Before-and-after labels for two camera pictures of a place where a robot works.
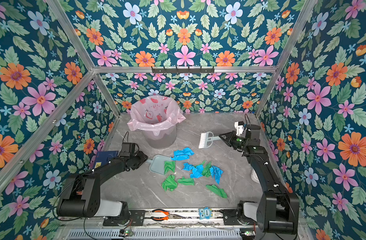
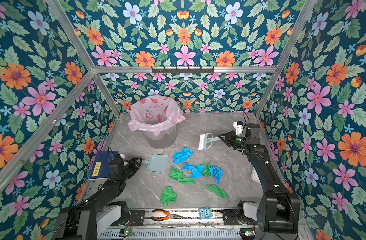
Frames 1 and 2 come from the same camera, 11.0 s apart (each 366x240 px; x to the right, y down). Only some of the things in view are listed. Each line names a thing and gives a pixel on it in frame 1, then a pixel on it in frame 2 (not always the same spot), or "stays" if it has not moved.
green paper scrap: [169, 165] -> [175, 173]
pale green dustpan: [157, 164] stays
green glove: [169, 183] -> [168, 196]
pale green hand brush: [206, 139] stays
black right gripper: [230, 140] stays
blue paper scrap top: [182, 154] stays
